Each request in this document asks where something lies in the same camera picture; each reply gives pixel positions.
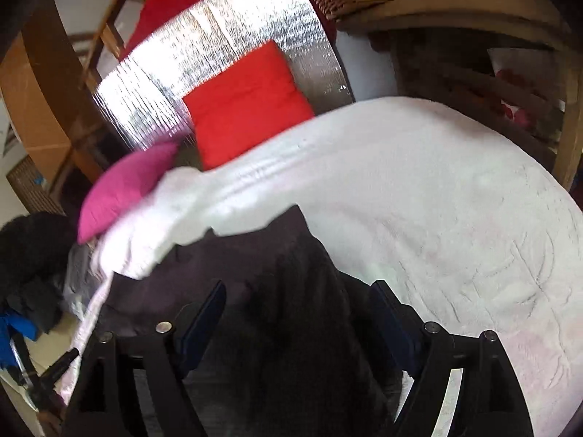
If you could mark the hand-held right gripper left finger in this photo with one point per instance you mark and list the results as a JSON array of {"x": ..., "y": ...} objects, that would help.
[{"x": 205, "y": 321}]

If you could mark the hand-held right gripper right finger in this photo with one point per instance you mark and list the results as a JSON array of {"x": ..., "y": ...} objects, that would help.
[{"x": 387, "y": 321}]

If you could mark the dark jacket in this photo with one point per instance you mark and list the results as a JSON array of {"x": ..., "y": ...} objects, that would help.
[{"x": 291, "y": 305}]

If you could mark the grey fringed scarf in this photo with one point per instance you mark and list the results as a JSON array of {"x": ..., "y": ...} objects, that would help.
[{"x": 79, "y": 277}]

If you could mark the white textured bedspread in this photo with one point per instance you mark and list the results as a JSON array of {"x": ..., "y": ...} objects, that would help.
[{"x": 432, "y": 191}]

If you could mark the pink pillow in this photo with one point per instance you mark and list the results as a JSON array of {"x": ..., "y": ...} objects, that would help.
[{"x": 123, "y": 191}]

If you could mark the black cloth pile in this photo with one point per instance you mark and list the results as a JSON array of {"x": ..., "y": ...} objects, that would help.
[{"x": 32, "y": 255}]

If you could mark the bright blue cloth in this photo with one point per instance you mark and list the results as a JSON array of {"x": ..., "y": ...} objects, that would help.
[{"x": 16, "y": 337}]

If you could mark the brown woven hamper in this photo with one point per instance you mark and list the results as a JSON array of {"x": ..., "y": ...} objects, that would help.
[{"x": 34, "y": 184}]

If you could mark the red pillow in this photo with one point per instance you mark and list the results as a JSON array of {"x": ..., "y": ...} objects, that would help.
[{"x": 246, "y": 104}]

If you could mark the red floral cloth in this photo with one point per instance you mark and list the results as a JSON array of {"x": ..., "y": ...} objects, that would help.
[{"x": 510, "y": 79}]

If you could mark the silver foil insulation panel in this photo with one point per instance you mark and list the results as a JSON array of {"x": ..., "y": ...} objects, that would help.
[{"x": 227, "y": 22}]

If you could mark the wooden shelf unit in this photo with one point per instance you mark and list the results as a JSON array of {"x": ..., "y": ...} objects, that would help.
[{"x": 455, "y": 9}]

